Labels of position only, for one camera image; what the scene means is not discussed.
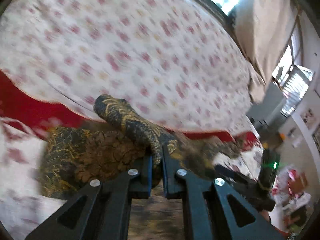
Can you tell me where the white floral bed sheet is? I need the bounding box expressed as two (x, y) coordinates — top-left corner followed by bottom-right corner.
(1, 0), (253, 134)

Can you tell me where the beige curtain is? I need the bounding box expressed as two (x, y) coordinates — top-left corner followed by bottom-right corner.
(234, 0), (298, 103)

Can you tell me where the brown gold batik shirt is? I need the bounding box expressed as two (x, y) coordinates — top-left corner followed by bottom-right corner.
(38, 94), (245, 240)

